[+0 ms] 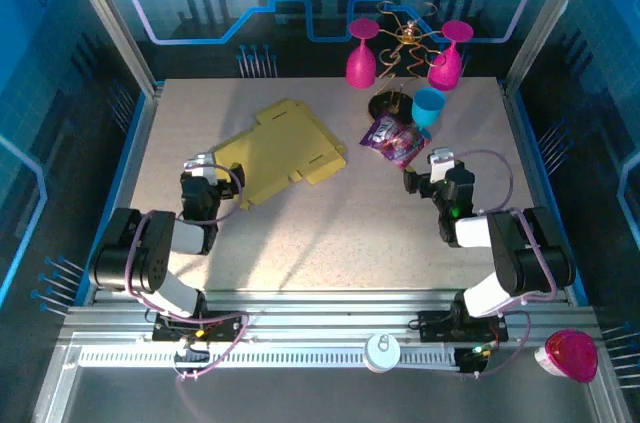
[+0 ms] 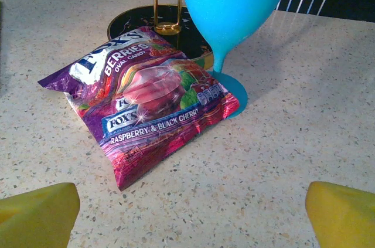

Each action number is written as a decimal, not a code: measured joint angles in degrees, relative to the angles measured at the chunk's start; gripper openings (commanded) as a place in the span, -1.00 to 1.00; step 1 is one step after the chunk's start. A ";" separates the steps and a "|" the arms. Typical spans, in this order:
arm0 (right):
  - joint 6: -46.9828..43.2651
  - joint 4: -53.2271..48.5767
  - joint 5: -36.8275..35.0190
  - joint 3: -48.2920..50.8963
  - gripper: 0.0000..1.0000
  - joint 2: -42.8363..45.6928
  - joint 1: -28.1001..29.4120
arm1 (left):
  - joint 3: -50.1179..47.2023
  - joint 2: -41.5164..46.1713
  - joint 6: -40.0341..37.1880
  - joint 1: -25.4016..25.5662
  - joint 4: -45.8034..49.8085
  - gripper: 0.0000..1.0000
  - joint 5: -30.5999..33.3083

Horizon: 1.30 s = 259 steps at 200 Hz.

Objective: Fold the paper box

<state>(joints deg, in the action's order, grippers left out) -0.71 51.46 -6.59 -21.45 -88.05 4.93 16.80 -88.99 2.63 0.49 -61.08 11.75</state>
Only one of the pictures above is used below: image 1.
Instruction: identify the yellow paper box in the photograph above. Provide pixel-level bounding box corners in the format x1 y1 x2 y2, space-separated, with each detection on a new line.
208 98 349 212

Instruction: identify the purple snack bag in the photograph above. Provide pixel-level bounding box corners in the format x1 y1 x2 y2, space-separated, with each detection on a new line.
358 110 432 172

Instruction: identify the blue plastic goblet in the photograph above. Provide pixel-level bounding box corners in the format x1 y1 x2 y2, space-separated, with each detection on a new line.
410 86 447 142

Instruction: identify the pink plastic goblet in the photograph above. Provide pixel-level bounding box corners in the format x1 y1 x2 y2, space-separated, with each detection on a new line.
345 17 380 90
427 19 475 92

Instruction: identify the silver tin can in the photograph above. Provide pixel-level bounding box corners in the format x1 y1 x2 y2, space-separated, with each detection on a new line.
363 332 401 374

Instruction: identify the black controller board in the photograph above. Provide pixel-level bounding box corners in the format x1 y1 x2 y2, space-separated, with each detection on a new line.
454 342 494 375

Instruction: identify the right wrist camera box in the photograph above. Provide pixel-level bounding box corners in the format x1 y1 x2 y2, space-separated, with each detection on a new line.
427 146 457 184

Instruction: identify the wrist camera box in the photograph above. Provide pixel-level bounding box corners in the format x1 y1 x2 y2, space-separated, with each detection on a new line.
427 146 457 184
183 153 219 179

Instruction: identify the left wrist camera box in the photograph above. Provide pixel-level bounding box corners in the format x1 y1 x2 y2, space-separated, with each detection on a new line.
183 153 219 179

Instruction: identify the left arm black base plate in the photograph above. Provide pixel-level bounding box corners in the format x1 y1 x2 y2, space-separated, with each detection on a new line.
151 310 245 344

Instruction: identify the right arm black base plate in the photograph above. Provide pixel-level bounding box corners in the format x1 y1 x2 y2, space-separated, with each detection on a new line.
417 310 509 344

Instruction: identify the gold wire cup rack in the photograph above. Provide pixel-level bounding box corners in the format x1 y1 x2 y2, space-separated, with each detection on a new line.
368 0 444 120

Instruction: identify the aluminium mounting rail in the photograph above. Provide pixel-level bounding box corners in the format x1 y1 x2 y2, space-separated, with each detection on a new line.
59 290 601 345

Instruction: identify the white slotted cable duct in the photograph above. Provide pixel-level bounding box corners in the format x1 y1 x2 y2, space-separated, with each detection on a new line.
77 345 461 370

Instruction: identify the aluminium frame post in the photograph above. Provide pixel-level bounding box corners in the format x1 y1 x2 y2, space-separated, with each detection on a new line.
54 0 162 94
501 0 601 89

